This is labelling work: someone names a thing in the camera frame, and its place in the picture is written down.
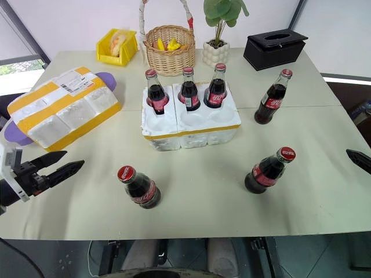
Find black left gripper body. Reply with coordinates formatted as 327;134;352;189
13;160;52;197

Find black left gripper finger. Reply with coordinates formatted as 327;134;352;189
28;150;68;173
46;159;85;189

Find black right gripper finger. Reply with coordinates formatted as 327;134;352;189
345;148;371;175

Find white foam lid yellow tape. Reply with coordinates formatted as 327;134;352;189
6;66;121;153

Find glass cola bottle red cap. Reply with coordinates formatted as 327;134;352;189
117;165;162;209
177;66;202;112
203;63;228;109
254;68;293;126
145;69;170;116
244;147;297;195

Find black tissue box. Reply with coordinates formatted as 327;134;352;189
242;28;309;71

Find white foam bottle tray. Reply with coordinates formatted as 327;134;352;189
141;81;242;152

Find yellow plastic storage bin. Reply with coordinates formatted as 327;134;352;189
96;28;139;68

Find bagged bread toy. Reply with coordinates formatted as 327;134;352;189
109;28;130;57

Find yellow toy fruit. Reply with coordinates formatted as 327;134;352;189
166;38;187;52

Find white bubble plant pot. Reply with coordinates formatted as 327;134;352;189
201;40;231;70

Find green leafy plant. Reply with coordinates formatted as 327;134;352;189
202;0;250;47

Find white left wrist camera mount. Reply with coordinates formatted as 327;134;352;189
0;142;31;203

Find black table leg bracket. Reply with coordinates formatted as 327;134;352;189
98;239;123;276
249;236;279;278

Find dark window frame bar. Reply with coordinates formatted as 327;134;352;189
0;0;52;71
288;0;308;30

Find wicker basket with handle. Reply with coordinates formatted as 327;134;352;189
138;0;197;77

